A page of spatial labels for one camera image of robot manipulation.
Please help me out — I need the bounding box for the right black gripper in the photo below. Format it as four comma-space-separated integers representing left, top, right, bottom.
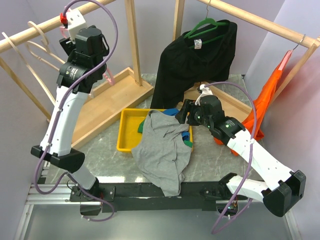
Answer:
174, 98, 213, 129

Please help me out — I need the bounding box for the pink plastic hanger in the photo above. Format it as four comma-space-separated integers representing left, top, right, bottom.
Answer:
59, 23, 115, 85

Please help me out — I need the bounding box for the grey tank top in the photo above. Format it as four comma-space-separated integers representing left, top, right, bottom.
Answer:
131, 110, 192, 197

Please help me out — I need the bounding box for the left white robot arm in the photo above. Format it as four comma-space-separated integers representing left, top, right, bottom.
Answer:
30, 25, 110, 201

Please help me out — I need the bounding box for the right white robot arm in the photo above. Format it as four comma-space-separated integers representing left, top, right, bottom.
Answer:
175, 95, 307, 217

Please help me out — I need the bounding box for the beige hanger far left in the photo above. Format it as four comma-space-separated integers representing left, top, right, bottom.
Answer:
1, 31, 57, 107

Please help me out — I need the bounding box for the green hanger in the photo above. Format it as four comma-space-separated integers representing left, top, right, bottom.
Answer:
183, 5, 230, 49

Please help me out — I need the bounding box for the pink hanger metal hook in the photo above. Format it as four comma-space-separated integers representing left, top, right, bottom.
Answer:
277, 34, 307, 72

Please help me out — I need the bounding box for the blue shirt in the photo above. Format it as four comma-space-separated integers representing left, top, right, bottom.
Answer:
163, 108, 190, 141

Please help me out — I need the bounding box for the green shirt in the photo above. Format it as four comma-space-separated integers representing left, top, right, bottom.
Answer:
137, 120, 193, 148

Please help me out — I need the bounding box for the right wooden clothes rack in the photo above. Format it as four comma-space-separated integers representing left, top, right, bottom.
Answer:
172, 0, 320, 118

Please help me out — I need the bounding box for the wooden clothes rack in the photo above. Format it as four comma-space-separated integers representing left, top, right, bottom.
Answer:
0, 0, 154, 149
172, 0, 320, 118

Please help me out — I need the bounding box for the left wooden clothes rack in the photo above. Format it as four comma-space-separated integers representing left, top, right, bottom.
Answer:
0, 0, 154, 149

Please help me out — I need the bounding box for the yellow plastic tray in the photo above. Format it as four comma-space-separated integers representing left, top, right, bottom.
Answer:
117, 108, 193, 161

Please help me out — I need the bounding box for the black shirt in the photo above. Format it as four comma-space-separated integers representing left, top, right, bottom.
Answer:
150, 19, 238, 109

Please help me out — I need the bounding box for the orange shirt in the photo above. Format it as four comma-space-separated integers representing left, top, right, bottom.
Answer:
213, 51, 293, 157

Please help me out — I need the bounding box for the black base bar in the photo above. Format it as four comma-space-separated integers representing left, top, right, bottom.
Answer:
69, 181, 248, 213

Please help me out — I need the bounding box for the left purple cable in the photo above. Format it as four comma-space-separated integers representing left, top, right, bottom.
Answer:
33, 0, 119, 223

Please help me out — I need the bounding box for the purple cable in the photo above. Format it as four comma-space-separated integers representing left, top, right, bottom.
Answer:
199, 81, 258, 235
33, 0, 119, 223

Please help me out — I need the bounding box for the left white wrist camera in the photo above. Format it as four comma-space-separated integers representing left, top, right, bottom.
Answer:
60, 8, 88, 44

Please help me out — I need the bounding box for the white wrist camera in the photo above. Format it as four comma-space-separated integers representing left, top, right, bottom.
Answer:
60, 8, 88, 44
195, 84, 213, 106

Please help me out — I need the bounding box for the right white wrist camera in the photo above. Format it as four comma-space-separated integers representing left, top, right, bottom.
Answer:
195, 84, 213, 106

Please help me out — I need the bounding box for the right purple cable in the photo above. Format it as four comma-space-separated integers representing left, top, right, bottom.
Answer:
199, 81, 258, 235

